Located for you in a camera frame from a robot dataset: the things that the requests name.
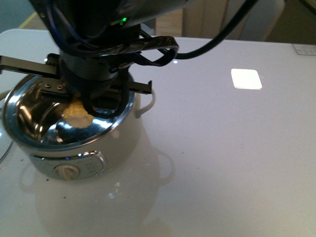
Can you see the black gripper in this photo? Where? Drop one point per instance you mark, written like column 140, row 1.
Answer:
column 64, row 74

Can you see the yellow corn cob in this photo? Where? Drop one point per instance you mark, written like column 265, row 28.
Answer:
column 75, row 115

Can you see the glass pot lid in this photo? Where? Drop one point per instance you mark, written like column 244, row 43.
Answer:
column 5, row 144

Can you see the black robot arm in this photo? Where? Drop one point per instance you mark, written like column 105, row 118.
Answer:
column 98, row 41

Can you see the cream electric cooking pot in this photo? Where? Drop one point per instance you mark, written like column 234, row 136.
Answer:
column 61, row 151

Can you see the beige chair right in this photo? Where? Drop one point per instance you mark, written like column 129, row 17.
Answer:
column 207, row 18

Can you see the label sticker on table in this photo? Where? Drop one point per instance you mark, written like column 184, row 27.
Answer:
column 305, row 49

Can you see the wooden post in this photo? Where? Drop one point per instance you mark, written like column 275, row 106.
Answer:
column 170, row 24

